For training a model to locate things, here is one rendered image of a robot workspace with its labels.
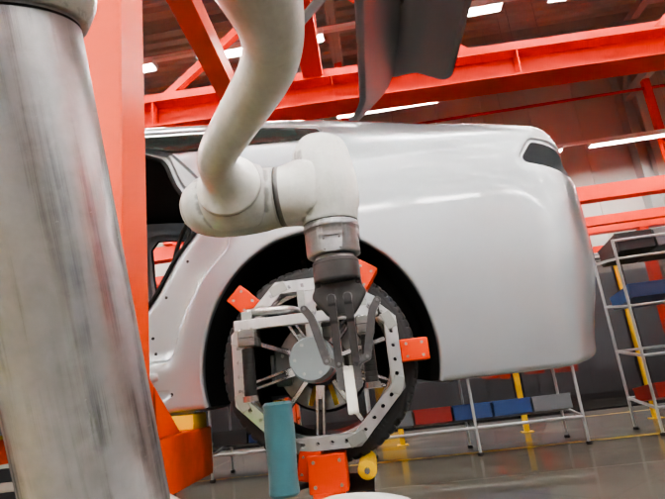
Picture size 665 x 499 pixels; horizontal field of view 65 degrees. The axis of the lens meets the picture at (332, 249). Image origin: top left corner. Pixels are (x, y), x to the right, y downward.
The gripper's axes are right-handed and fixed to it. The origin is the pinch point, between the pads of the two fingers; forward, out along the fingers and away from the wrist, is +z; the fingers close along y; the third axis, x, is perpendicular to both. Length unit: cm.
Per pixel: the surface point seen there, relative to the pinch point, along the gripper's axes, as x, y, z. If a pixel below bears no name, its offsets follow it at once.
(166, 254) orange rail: 692, -290, -218
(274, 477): 74, -27, 23
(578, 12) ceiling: 873, 522, -664
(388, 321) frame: 87, 11, -17
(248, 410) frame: 88, -37, 5
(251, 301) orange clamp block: 87, -33, -29
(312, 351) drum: 73, -13, -10
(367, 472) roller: 85, -2, 27
